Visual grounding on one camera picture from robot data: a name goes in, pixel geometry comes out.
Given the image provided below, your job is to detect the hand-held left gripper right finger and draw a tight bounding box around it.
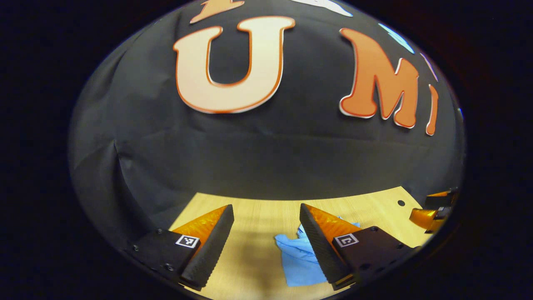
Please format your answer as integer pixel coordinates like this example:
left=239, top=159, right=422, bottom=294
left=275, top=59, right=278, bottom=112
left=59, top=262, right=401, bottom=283
left=299, top=203, right=419, bottom=291

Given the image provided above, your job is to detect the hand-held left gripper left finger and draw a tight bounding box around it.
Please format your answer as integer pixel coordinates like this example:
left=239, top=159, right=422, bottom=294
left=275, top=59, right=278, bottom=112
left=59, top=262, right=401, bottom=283
left=124, top=204, right=235, bottom=291

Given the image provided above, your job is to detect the light blue T-shirt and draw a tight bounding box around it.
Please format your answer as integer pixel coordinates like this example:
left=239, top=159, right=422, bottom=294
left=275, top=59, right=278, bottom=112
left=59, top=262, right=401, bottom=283
left=274, top=217, right=362, bottom=287

